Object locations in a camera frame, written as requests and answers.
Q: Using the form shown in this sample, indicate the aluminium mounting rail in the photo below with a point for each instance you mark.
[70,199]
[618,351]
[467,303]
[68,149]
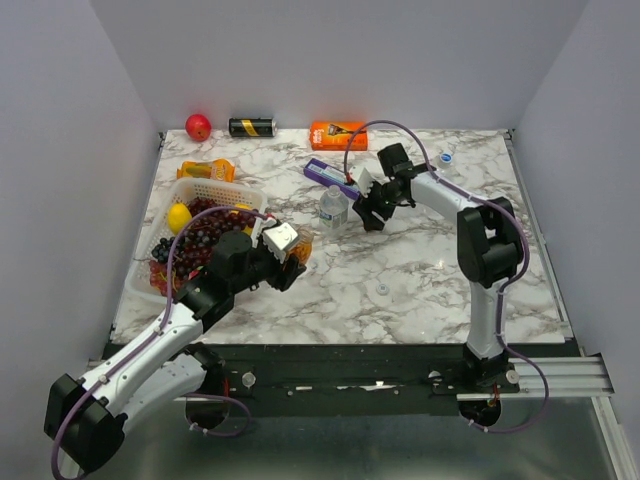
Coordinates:
[544,378]

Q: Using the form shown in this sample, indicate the light red grapes bunch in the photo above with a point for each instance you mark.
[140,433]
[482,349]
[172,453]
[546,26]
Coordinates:
[159,279]

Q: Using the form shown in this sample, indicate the orange snack bag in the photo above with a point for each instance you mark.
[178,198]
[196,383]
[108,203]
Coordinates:
[220,169]

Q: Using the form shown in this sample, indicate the black gold can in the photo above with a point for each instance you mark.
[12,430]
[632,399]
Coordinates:
[252,127]

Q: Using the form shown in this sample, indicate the orange juice bottle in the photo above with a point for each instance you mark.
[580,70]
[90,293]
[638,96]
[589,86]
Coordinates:
[304,246]

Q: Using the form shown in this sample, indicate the white plastic basket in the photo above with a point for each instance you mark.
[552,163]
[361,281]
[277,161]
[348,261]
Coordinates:
[183,190]

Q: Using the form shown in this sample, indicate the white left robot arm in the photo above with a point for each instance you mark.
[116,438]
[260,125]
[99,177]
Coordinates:
[89,417]

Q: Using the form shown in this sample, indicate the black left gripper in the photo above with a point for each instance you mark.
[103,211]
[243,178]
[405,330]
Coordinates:
[282,279]

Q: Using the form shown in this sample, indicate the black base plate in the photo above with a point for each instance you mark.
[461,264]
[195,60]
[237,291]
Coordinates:
[348,362]

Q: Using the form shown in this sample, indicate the small water bottle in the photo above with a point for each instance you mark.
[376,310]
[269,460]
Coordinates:
[333,208]

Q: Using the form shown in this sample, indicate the dark red grapes bunch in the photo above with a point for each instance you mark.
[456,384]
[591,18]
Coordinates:
[195,248]

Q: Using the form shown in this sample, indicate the purple toothpaste box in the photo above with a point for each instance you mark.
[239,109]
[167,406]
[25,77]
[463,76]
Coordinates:
[328,176]

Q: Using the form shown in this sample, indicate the yellow lemon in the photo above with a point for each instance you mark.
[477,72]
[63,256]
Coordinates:
[178,217]
[243,207]

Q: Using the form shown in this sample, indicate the dark blue grapes bunch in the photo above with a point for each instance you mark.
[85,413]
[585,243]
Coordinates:
[161,251]

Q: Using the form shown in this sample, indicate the red apple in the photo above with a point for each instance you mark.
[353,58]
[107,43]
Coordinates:
[198,127]

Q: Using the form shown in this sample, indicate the orange razor box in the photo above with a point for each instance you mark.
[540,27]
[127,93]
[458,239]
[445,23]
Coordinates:
[335,136]

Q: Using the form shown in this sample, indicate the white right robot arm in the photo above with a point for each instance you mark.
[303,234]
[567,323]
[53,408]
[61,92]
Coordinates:
[491,245]

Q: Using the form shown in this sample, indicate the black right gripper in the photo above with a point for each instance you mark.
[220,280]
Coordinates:
[364,207]

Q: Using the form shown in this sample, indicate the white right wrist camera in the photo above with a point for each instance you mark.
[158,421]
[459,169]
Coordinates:
[360,178]

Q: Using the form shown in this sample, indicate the large clear plastic bottle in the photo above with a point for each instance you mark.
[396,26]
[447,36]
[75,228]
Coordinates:
[443,170]

